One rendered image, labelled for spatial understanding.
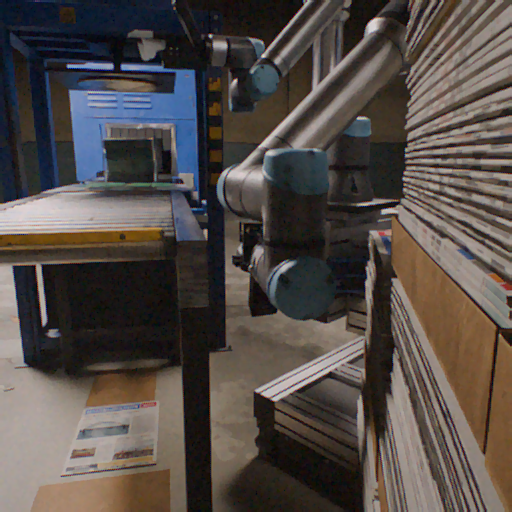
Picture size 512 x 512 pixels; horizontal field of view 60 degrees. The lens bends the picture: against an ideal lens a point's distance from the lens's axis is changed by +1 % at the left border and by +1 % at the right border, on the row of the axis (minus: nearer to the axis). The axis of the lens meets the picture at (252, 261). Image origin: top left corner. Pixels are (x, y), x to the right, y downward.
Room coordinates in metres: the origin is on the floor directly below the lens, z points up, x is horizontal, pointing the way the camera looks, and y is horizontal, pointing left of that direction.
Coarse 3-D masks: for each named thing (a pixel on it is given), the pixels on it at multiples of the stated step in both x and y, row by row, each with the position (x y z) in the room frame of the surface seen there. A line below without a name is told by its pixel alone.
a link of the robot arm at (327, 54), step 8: (304, 0) 1.44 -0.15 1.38; (336, 16) 1.36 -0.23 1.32; (344, 16) 1.37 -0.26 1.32; (328, 24) 1.37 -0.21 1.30; (336, 24) 1.37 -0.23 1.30; (328, 32) 1.37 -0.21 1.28; (336, 32) 1.37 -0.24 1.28; (320, 40) 1.37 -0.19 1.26; (328, 40) 1.37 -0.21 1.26; (336, 40) 1.37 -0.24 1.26; (320, 48) 1.37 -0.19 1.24; (328, 48) 1.36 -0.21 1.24; (336, 48) 1.37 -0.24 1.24; (320, 56) 1.37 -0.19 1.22; (328, 56) 1.36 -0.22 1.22; (336, 56) 1.37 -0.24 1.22; (320, 64) 1.37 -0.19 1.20; (328, 64) 1.36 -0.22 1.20; (336, 64) 1.37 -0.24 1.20; (320, 72) 1.37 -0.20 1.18; (328, 72) 1.36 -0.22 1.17; (320, 80) 1.37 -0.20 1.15
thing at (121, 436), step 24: (96, 408) 1.53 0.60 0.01; (120, 408) 1.53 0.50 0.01; (144, 408) 1.53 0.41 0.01; (96, 432) 1.38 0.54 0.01; (120, 432) 1.38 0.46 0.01; (144, 432) 1.38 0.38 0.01; (72, 456) 1.25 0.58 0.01; (96, 456) 1.25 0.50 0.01; (120, 456) 1.25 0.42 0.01; (144, 456) 1.25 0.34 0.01
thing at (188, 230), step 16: (176, 192) 1.90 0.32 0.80; (176, 208) 1.23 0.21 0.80; (176, 224) 0.91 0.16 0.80; (192, 224) 0.91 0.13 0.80; (176, 240) 0.79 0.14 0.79; (192, 240) 0.73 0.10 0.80; (176, 256) 0.87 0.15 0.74; (192, 256) 0.73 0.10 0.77; (176, 272) 0.96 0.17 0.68; (192, 272) 0.73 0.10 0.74; (192, 288) 0.73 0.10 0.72; (192, 304) 0.73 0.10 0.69
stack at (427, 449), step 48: (384, 240) 0.56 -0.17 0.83; (384, 288) 0.40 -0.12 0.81; (384, 336) 0.40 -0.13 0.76; (384, 384) 0.40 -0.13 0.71; (432, 384) 0.20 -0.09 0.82; (384, 432) 0.37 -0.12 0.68; (432, 432) 0.20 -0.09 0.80; (384, 480) 0.33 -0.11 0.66; (432, 480) 0.21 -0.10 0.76; (480, 480) 0.12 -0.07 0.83
